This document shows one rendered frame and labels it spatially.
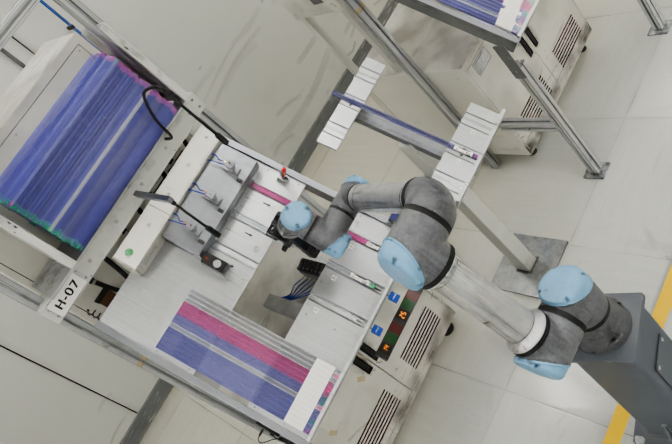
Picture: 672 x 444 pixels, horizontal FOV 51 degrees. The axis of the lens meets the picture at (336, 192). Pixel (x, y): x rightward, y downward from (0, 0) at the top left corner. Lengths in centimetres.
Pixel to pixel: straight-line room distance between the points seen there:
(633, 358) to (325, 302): 85
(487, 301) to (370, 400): 111
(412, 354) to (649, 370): 102
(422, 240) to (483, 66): 146
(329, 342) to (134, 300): 59
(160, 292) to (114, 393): 181
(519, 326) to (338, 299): 66
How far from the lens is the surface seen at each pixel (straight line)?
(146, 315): 218
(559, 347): 168
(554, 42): 321
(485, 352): 274
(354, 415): 257
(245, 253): 216
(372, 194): 172
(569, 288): 170
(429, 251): 147
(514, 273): 283
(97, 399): 392
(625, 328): 184
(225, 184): 217
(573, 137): 277
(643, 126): 300
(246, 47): 407
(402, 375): 267
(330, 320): 209
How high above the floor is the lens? 210
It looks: 33 degrees down
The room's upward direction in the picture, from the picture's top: 49 degrees counter-clockwise
